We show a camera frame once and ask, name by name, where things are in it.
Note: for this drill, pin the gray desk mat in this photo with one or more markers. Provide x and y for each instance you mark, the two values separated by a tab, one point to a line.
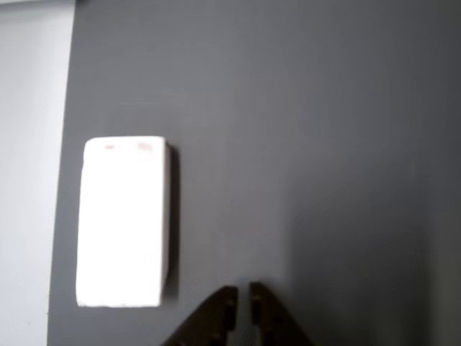
288	144

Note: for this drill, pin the white rectangular block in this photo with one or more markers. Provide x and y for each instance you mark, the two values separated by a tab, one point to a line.
122	223

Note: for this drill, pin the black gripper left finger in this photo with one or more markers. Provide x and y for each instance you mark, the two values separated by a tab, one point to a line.
212	320

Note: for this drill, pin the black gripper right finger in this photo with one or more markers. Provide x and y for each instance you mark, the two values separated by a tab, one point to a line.
275	324

